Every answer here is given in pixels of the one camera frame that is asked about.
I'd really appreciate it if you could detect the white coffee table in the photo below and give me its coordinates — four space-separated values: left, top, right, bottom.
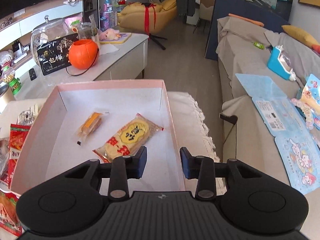
15 33 149 100

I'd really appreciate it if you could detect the white table cloth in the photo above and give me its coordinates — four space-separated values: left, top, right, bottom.
0 91 226 240

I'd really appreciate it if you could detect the yellow rice cracker pack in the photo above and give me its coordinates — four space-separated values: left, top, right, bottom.
93 113 164 163

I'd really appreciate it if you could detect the pink plush toy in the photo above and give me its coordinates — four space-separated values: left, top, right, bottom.
99 28 121 41

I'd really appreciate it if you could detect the yellow sofa chair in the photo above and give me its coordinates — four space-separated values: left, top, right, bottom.
118 0 177 35

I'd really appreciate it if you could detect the teal toy device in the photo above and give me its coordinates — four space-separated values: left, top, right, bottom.
267 46 297 81

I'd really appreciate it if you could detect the large glass jar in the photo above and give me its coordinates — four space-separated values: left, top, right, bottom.
30 15 69 66

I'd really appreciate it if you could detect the red chip bag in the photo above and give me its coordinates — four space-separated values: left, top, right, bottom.
1 191 23 237

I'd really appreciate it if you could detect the grey covered sofa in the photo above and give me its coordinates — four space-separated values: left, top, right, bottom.
216 16 319 196

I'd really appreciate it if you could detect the black plum gift box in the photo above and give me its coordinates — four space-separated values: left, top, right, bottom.
36 33 79 76

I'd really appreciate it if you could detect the yellow cushion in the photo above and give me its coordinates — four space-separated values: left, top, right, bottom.
281 25 319 49

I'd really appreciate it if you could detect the pink rectangular box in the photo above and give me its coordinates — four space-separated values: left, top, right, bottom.
10 80 185 195

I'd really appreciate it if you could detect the green gumball machine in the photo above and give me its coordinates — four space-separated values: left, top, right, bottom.
2 66 22 95

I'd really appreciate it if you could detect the small orange cake packet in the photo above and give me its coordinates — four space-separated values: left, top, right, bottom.
75 108 110 146

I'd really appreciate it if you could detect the black remote control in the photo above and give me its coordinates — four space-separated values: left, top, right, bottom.
29 68 37 81

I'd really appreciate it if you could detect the light blue cartoon card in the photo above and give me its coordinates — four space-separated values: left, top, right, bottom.
236 74 319 194

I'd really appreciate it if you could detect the red spicy snack packet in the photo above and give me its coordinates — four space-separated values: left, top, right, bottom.
1 124 31 193

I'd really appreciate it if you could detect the orange pumpkin bucket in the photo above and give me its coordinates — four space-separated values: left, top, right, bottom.
68 39 99 70

